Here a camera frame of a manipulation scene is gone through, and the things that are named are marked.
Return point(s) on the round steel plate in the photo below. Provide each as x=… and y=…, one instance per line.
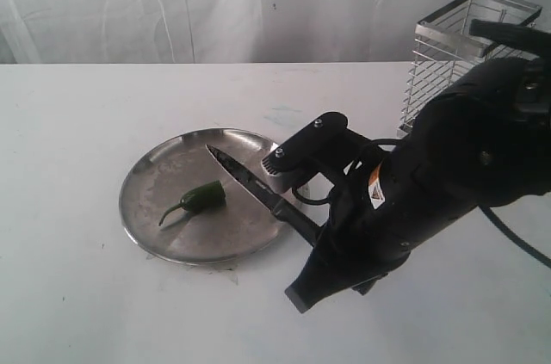
x=160, y=178

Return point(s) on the green jalapeno pepper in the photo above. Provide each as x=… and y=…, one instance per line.
x=207, y=196

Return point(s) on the black handled kitchen knife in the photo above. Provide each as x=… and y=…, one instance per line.
x=278, y=206

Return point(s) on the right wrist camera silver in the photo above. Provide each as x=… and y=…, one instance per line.
x=324, y=146

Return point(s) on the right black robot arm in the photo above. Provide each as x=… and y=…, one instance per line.
x=483, y=142

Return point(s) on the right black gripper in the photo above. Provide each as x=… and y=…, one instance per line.
x=382, y=207

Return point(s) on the wire metal utensil holder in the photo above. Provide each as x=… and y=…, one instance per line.
x=444, y=50

